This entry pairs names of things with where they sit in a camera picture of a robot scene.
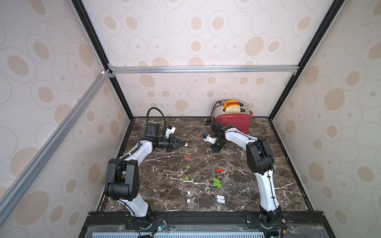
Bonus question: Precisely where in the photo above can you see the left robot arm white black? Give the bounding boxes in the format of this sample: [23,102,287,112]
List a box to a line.
[104,123,188,218]

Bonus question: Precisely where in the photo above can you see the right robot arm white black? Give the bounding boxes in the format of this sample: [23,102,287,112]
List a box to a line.
[204,122,282,229]

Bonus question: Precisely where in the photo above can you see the white usb drive lower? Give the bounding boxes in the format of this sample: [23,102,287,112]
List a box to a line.
[217,198,225,204]

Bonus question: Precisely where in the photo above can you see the red toaster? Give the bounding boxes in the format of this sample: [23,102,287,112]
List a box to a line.
[212,102,253,134]

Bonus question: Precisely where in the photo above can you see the yellow toast front slice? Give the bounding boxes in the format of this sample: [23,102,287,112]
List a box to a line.
[224,104,241,114]

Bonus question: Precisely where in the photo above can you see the yellow toast slice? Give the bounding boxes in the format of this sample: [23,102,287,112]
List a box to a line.
[224,100,240,107]
[224,104,241,114]

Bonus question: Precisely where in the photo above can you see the yellow toast back slice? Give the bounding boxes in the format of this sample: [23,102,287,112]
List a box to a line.
[224,100,240,107]

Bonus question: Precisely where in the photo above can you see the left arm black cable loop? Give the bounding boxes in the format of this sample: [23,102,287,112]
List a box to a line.
[145,107,167,134]

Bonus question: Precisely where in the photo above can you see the black toaster power cable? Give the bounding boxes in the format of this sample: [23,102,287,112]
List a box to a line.
[205,102,223,126]

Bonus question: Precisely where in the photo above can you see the horizontal aluminium rail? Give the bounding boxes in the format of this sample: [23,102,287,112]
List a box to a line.
[104,65,299,74]

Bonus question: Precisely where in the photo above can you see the left black frame post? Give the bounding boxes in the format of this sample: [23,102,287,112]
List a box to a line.
[71,0,134,121]

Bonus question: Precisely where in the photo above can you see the black frame post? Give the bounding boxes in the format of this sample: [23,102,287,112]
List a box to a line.
[268,0,345,122]
[71,0,134,121]

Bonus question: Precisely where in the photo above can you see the left diagonal aluminium rail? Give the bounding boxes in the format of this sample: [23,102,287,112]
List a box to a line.
[1,69,111,225]

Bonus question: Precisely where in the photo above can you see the right black frame post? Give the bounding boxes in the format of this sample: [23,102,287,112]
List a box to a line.
[268,0,345,122]

